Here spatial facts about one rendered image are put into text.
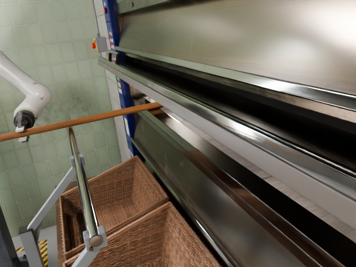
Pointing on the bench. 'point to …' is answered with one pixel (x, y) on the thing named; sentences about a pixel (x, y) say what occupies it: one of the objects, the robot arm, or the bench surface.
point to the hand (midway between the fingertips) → (21, 133)
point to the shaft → (78, 121)
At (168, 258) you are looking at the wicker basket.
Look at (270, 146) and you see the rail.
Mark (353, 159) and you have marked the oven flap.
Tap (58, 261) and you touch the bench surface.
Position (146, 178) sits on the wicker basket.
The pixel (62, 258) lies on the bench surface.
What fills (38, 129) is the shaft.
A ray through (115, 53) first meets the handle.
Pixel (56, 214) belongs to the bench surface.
